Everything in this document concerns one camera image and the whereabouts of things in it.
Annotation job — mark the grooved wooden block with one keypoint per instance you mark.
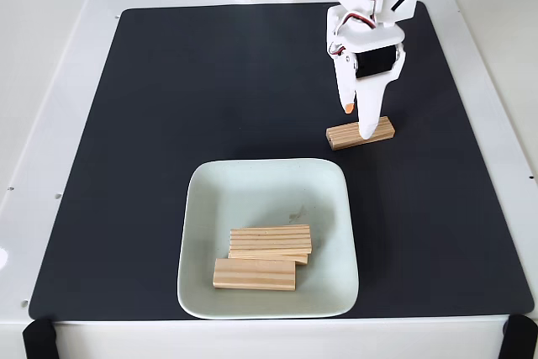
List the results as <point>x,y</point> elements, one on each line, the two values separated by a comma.
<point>271,238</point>
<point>294,259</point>
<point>254,275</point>
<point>342,136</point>

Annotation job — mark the black table mat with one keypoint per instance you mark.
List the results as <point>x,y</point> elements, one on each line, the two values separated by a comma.
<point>126,165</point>

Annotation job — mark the pale green square plate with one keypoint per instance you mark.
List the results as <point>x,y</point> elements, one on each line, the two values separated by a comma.
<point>210,216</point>

